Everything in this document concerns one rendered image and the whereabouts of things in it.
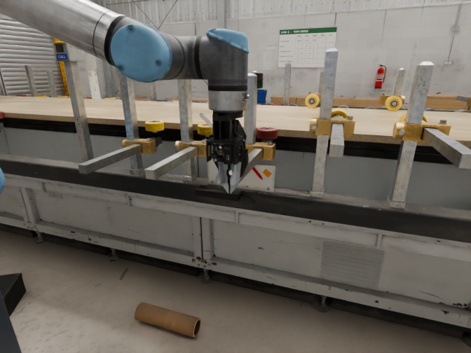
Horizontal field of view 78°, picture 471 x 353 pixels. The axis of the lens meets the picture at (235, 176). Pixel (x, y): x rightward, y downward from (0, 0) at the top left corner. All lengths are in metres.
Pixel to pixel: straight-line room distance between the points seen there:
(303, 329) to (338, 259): 0.36
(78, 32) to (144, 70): 0.13
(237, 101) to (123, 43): 0.25
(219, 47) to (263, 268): 1.16
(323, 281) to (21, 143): 1.85
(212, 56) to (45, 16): 0.30
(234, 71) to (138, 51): 0.20
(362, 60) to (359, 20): 0.88
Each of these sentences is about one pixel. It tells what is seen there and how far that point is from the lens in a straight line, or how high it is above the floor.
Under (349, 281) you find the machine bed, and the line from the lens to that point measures 1.52.
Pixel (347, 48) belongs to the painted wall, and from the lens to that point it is 8.10.
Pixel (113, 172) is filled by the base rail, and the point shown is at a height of 0.70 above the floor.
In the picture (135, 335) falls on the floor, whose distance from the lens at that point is 1.55.
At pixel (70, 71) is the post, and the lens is 1.41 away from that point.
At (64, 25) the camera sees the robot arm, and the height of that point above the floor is 1.19.
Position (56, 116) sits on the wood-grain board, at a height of 0.90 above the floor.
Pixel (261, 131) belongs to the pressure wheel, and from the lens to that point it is 1.09.
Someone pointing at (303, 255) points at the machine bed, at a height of 0.28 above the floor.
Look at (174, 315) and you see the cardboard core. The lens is 1.47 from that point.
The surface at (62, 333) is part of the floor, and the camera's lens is 1.68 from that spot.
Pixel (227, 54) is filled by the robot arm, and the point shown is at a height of 1.15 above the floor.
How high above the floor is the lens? 1.12
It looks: 20 degrees down
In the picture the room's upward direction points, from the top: straight up
